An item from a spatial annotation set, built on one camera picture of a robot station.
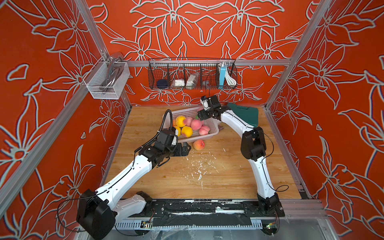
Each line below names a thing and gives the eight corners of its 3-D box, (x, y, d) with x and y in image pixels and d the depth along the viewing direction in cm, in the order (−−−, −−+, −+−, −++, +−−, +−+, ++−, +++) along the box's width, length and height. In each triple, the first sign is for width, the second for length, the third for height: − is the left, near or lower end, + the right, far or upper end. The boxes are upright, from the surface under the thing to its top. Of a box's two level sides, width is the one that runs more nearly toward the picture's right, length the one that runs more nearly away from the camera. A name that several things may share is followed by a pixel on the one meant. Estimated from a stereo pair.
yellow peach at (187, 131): (180, 134, 104) (180, 129, 99) (185, 129, 106) (185, 124, 102) (188, 139, 101) (188, 134, 96) (193, 134, 104) (193, 129, 99)
